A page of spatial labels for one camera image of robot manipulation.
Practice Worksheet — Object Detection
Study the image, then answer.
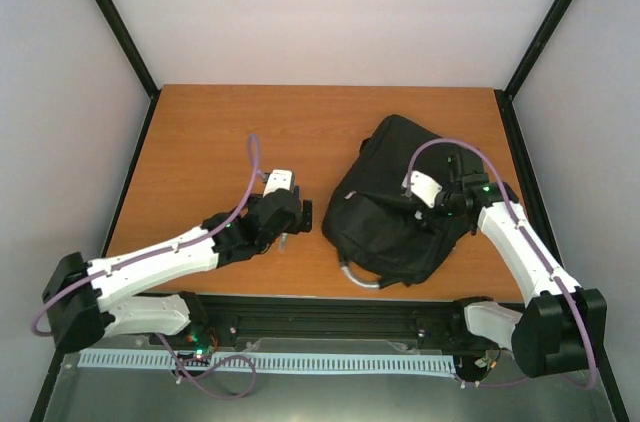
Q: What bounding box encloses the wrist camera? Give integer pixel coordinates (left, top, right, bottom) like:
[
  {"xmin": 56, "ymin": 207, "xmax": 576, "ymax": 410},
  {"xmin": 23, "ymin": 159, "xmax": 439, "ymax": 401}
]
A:
[
  {"xmin": 402, "ymin": 170, "xmax": 443, "ymax": 209},
  {"xmin": 262, "ymin": 169, "xmax": 295, "ymax": 196}
]

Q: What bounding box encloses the black mounting rail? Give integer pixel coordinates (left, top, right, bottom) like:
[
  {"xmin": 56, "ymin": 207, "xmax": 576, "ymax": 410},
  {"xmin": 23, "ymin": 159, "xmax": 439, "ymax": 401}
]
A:
[{"xmin": 99, "ymin": 291, "xmax": 526, "ymax": 348}]

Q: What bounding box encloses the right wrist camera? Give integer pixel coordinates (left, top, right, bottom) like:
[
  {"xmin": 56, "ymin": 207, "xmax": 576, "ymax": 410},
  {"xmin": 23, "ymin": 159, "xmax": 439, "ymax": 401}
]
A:
[{"xmin": 402, "ymin": 170, "xmax": 443, "ymax": 209}]

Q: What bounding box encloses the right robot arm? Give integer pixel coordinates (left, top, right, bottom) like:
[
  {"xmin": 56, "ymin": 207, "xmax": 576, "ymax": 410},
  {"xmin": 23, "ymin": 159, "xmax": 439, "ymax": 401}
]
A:
[{"xmin": 436, "ymin": 153, "xmax": 607, "ymax": 378}]

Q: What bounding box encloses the light blue cable duct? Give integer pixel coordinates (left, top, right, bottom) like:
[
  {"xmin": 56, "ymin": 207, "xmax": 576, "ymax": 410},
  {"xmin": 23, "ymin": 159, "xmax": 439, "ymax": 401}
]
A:
[{"xmin": 77, "ymin": 349, "xmax": 456, "ymax": 378}]

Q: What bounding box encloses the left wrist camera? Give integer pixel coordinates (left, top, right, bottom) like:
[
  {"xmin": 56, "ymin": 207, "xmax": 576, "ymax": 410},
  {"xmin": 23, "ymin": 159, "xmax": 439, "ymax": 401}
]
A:
[{"xmin": 262, "ymin": 169, "xmax": 295, "ymax": 196}]

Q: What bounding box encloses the left black frame post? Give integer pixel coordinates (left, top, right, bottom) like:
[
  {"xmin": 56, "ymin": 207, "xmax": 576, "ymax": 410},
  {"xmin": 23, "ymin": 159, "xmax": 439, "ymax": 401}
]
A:
[{"xmin": 94, "ymin": 0, "xmax": 160, "ymax": 101}]

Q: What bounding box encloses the right black frame post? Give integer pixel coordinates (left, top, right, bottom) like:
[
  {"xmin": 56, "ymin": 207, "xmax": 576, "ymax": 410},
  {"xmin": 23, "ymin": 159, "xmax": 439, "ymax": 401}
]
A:
[{"xmin": 504, "ymin": 0, "xmax": 574, "ymax": 102}]

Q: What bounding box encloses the black student backpack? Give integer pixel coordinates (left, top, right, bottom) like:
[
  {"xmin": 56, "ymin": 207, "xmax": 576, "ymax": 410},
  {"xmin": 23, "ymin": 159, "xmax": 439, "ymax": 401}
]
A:
[{"xmin": 322, "ymin": 115, "xmax": 484, "ymax": 290}]

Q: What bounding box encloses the clear pen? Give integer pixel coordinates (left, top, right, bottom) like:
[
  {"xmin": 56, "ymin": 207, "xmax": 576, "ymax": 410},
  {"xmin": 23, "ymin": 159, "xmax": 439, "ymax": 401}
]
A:
[{"xmin": 278, "ymin": 233, "xmax": 288, "ymax": 252}]

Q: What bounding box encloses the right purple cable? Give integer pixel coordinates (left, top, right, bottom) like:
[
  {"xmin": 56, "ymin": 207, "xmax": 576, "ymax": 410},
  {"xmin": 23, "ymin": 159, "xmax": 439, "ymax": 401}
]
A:
[{"xmin": 404, "ymin": 137, "xmax": 599, "ymax": 392}]

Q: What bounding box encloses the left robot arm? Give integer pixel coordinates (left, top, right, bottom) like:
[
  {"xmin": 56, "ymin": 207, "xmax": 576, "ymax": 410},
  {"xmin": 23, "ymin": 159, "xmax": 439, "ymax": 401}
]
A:
[{"xmin": 42, "ymin": 189, "xmax": 313, "ymax": 353}]

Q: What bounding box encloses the black frame post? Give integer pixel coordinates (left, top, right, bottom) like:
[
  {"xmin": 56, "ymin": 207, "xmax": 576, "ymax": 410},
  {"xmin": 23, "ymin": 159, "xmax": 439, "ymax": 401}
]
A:
[
  {"xmin": 94, "ymin": 0, "xmax": 160, "ymax": 101},
  {"xmin": 504, "ymin": 0, "xmax": 574, "ymax": 102}
]

